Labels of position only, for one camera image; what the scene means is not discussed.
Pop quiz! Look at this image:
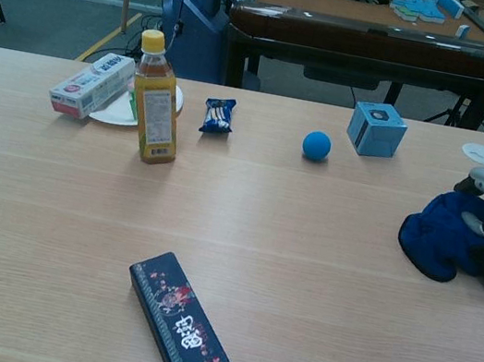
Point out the blue cookie packet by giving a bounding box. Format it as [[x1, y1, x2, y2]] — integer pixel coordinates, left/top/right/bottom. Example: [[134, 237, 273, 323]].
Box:
[[198, 94, 238, 139]]

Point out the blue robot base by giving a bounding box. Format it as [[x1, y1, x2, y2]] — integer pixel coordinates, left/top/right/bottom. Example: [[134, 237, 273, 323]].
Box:
[[151, 0, 278, 92]]

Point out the white paper plate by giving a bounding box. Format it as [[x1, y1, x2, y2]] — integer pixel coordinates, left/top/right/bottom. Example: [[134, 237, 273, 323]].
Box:
[[87, 70, 188, 137]]

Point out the light blue cube box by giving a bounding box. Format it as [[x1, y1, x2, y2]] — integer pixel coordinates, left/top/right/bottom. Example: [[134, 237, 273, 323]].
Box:
[[343, 99, 411, 164]]

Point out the blue ball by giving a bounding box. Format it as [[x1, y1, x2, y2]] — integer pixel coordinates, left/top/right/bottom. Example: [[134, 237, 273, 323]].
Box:
[[299, 128, 334, 164]]

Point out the white toothpaste box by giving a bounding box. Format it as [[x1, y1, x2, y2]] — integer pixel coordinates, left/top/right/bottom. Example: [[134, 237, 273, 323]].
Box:
[[45, 42, 139, 127]]

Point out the dark wooden mahjong table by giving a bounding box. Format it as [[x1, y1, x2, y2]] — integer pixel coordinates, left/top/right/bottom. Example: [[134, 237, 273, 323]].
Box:
[[216, 0, 484, 134]]

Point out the blue cloth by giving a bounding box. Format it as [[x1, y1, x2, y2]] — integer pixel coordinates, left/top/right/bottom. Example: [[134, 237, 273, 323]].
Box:
[[390, 180, 484, 294]]

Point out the green small packet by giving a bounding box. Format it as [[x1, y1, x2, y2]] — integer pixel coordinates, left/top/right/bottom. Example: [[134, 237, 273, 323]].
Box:
[[123, 86, 145, 121]]

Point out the white round table cap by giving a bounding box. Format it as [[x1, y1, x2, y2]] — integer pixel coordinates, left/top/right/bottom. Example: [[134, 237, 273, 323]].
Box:
[[459, 139, 484, 164]]

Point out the tea bottle yellow cap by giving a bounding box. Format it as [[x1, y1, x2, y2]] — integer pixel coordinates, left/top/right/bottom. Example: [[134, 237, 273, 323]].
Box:
[[118, 27, 199, 170]]

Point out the dark blue long box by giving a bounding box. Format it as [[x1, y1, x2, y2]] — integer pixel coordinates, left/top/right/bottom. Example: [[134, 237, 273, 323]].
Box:
[[112, 245, 258, 362]]

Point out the black tripod stand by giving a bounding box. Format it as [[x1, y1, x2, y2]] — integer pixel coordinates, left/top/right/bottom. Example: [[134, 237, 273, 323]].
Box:
[[423, 90, 472, 130]]

